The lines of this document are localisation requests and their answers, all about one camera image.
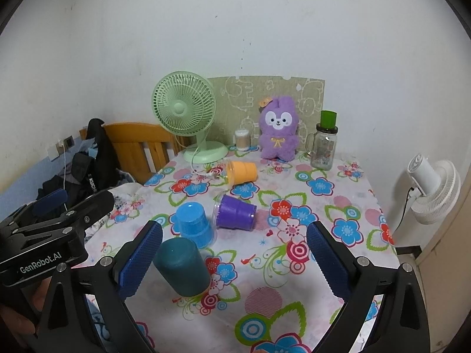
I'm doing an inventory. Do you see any white fan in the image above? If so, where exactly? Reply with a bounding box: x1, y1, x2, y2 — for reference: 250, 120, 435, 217
407, 154, 461, 225

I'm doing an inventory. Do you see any green patterned board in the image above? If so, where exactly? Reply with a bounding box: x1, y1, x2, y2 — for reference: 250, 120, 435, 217
206, 76, 326, 153

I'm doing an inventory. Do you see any person's left hand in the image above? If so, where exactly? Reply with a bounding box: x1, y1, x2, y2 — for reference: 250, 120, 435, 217
0, 277, 51, 337

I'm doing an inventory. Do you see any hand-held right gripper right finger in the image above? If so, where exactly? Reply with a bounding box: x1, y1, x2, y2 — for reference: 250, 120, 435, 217
306, 222, 432, 353

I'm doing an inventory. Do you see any teal cup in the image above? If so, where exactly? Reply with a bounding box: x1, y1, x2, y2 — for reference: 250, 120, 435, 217
153, 237, 211, 297

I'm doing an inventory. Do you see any black fan cable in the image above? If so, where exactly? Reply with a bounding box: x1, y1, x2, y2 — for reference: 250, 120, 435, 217
399, 186, 414, 243

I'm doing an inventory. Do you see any cotton swab container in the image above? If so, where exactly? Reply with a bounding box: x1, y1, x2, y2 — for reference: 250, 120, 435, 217
235, 129, 251, 150

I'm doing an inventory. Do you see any purple plush toy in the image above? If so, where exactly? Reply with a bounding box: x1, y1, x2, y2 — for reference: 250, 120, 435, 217
258, 95, 302, 161

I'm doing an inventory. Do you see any beige cabinet panel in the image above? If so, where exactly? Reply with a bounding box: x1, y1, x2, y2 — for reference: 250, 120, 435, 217
416, 206, 471, 339

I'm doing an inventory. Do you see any floral bed sheet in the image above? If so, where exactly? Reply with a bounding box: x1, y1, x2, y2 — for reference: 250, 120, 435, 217
84, 182, 148, 243

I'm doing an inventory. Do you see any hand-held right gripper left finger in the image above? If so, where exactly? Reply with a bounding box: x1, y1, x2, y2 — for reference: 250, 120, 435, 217
22, 220, 163, 353

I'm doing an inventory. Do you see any black backpack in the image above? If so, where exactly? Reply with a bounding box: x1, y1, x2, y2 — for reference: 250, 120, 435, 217
37, 118, 118, 207

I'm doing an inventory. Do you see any purple cup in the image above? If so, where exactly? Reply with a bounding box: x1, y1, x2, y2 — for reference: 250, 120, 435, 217
213, 194, 257, 232

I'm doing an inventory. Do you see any wooden headboard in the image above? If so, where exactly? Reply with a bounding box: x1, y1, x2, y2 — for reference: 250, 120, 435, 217
79, 122, 185, 184

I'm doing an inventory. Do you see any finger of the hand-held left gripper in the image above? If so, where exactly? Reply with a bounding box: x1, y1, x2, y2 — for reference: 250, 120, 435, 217
0, 189, 69, 230
11, 190, 115, 245

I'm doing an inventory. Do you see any orange cup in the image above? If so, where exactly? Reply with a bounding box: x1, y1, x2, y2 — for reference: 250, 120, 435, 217
225, 160, 258, 185

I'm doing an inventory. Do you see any green desk fan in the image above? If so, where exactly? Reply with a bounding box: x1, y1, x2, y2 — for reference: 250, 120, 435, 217
152, 72, 229, 163

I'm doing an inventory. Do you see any white charging cable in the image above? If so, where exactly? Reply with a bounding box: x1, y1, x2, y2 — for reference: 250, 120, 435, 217
61, 147, 69, 192

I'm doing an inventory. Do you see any floral tablecloth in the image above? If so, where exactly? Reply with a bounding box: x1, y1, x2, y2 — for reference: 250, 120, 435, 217
83, 143, 400, 353

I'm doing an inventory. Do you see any blue cup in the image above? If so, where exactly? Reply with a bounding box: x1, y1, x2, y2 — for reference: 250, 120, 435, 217
170, 202, 213, 249

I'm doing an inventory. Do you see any glass bottle with green lid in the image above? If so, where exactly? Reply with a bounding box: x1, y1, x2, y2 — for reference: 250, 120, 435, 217
306, 110, 339, 170

